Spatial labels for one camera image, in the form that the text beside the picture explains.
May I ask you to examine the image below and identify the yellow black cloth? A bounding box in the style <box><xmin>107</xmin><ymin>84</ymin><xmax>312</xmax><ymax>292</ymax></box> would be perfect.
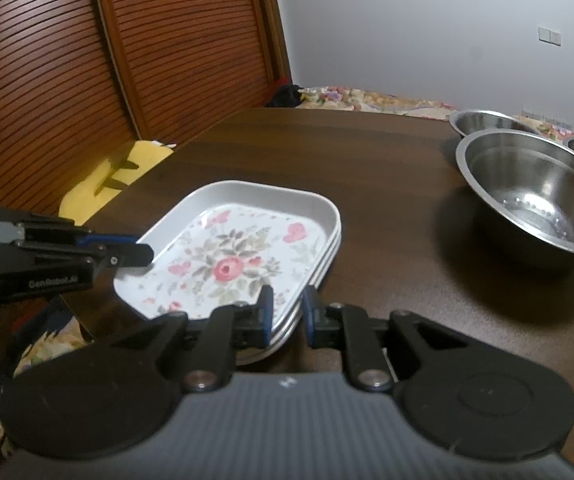
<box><xmin>59</xmin><ymin>139</ymin><xmax>176</xmax><ymax>227</ymax></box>

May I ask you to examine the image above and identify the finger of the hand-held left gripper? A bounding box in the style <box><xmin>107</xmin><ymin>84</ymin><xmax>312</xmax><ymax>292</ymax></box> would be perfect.
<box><xmin>14</xmin><ymin>242</ymin><xmax>154</xmax><ymax>274</ymax></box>
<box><xmin>0</xmin><ymin>208</ymin><xmax>136</xmax><ymax>248</ymax></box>

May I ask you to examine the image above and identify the white floral rectangular plate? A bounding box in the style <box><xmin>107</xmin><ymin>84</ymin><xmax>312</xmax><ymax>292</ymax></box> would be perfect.
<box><xmin>114</xmin><ymin>180</ymin><xmax>342</xmax><ymax>322</ymax></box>
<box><xmin>267</xmin><ymin>225</ymin><xmax>343</xmax><ymax>337</ymax></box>
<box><xmin>237</xmin><ymin>240</ymin><xmax>341</xmax><ymax>367</ymax></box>

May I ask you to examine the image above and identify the dark cloth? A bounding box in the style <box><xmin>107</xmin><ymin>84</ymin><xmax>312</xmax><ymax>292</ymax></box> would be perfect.
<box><xmin>266</xmin><ymin>79</ymin><xmax>304</xmax><ymax>109</ymax></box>

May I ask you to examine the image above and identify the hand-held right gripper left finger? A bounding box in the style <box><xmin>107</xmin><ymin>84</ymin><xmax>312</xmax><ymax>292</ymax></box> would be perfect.
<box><xmin>87</xmin><ymin>284</ymin><xmax>274</xmax><ymax>394</ymax></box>

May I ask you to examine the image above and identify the white wall outlet strip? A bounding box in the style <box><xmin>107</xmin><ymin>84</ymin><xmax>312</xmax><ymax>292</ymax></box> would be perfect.
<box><xmin>521</xmin><ymin>109</ymin><xmax>574</xmax><ymax>129</ymax></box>

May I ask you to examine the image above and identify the large stainless steel bowl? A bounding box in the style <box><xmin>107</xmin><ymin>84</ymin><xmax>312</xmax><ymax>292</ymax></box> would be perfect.
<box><xmin>455</xmin><ymin>128</ymin><xmax>574</xmax><ymax>258</ymax></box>

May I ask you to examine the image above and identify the wooden louvered wardrobe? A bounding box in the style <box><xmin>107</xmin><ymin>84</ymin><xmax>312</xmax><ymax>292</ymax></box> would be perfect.
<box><xmin>0</xmin><ymin>0</ymin><xmax>294</xmax><ymax>222</ymax></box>

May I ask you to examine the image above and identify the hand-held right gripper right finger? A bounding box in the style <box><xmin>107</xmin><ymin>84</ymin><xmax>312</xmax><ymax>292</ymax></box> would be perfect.
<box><xmin>302</xmin><ymin>287</ymin><xmax>473</xmax><ymax>392</ymax></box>

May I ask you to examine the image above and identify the floral bed blanket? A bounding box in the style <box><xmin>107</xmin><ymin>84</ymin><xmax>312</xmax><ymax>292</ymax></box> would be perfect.
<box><xmin>294</xmin><ymin>85</ymin><xmax>574</xmax><ymax>143</ymax></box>

